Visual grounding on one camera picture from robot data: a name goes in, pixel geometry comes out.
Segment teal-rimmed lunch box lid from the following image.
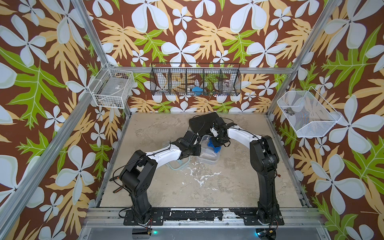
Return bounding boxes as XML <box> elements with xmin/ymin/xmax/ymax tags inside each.
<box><xmin>165</xmin><ymin>157</ymin><xmax>191</xmax><ymax>171</ymax></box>

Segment blue microfiber cloth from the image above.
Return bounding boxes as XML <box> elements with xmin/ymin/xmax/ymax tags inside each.
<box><xmin>208</xmin><ymin>137</ymin><xmax>221</xmax><ymax>152</ymax></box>

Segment clear lunch box container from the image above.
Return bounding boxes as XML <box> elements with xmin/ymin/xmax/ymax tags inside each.
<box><xmin>197</xmin><ymin>135</ymin><xmax>222</xmax><ymax>165</ymax></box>

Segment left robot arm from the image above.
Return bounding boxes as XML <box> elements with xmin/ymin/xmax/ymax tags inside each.
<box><xmin>118</xmin><ymin>131</ymin><xmax>201</xmax><ymax>225</ymax></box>

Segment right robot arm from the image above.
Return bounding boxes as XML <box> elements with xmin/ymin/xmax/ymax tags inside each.
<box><xmin>210</xmin><ymin>116</ymin><xmax>284</xmax><ymax>226</ymax></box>

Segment black plastic tool case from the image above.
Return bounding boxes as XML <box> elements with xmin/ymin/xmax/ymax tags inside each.
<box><xmin>189</xmin><ymin>112</ymin><xmax>225</xmax><ymax>137</ymax></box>

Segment blue item in basket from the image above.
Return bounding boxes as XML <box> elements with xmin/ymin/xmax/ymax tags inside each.
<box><xmin>192</xmin><ymin>87</ymin><xmax>204</xmax><ymax>96</ymax></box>

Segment white mesh basket right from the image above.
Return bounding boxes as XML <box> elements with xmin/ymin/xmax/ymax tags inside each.
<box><xmin>277</xmin><ymin>87</ymin><xmax>342</xmax><ymax>138</ymax></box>

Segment black wire wall basket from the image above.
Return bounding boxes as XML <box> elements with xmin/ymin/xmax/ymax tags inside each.
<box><xmin>150</xmin><ymin>63</ymin><xmax>242</xmax><ymax>97</ymax></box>

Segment orange handled pliers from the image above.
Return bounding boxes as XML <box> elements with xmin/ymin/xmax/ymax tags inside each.
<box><xmin>109</xmin><ymin>176</ymin><xmax>124</xmax><ymax>194</ymax></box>

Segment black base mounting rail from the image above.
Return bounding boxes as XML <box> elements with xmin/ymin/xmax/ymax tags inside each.
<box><xmin>124</xmin><ymin>208</ymin><xmax>285</xmax><ymax>226</ymax></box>

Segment white wire basket left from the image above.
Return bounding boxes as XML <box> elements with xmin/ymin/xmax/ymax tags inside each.
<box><xmin>89</xmin><ymin>65</ymin><xmax>135</xmax><ymax>109</ymax></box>

